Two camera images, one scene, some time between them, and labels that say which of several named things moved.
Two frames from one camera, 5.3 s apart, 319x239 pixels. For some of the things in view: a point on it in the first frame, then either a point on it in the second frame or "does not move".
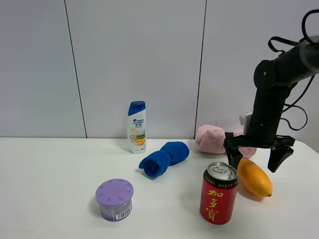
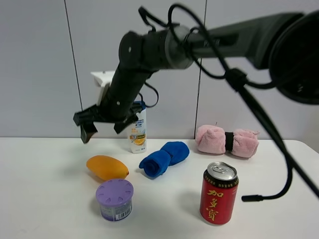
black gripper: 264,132 -> 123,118
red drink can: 219,193 does not move
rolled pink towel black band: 211,139 does not move
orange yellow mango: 254,178 -> 107,168
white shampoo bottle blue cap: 136,126 does not move
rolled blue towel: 156,164 does not move
